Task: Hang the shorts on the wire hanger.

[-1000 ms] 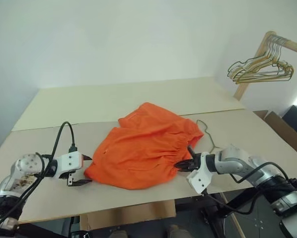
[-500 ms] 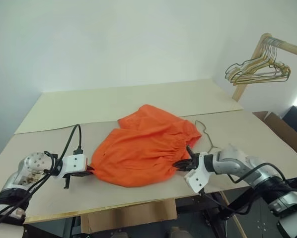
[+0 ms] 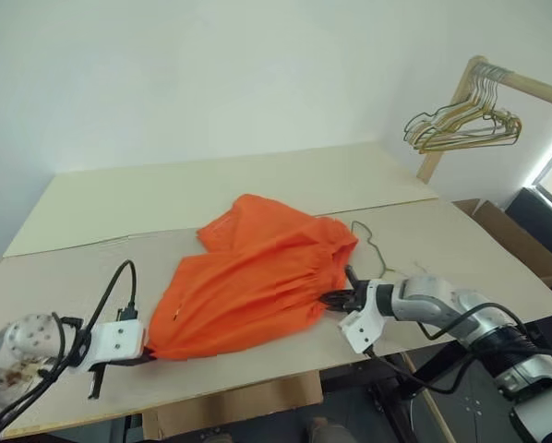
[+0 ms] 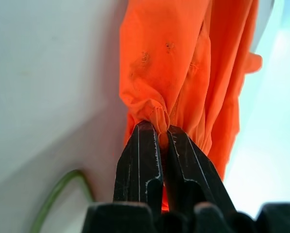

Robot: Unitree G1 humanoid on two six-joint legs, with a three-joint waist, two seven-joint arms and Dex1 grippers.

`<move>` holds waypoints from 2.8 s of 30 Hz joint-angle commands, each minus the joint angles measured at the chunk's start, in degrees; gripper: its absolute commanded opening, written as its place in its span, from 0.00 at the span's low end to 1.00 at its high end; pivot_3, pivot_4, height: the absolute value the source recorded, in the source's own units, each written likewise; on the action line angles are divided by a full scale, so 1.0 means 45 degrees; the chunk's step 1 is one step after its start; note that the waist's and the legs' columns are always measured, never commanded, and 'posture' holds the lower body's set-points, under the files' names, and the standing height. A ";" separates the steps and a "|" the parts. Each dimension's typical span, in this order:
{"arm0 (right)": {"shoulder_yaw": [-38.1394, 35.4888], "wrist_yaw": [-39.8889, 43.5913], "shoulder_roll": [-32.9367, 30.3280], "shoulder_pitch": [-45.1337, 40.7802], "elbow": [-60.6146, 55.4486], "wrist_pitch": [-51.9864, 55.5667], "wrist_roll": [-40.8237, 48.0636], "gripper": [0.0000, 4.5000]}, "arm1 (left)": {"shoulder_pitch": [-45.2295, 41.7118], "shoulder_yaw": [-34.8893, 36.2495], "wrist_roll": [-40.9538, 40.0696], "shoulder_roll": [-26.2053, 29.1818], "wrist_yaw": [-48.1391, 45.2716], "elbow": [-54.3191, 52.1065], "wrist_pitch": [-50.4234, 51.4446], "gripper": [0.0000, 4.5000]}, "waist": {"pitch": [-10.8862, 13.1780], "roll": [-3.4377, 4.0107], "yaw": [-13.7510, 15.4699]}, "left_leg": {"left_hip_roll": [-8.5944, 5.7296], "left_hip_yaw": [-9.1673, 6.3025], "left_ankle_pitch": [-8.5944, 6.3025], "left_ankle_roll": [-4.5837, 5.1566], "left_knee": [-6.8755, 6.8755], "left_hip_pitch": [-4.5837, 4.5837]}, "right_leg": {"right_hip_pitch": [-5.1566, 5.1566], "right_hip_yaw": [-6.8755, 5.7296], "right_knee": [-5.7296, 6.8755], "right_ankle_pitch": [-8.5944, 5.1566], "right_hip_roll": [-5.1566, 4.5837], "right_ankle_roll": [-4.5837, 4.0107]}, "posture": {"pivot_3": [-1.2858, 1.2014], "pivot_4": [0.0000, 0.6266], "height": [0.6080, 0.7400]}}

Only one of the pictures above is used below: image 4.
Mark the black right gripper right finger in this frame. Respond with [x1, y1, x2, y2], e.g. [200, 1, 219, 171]
[163, 124, 237, 213]

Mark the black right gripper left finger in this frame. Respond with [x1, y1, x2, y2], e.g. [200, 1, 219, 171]
[113, 120, 165, 212]

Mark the thin wire clothes hanger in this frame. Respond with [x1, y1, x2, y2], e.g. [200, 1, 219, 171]
[30, 169, 96, 233]

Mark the orange shirt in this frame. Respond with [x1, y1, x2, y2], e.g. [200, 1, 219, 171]
[118, 0, 263, 212]

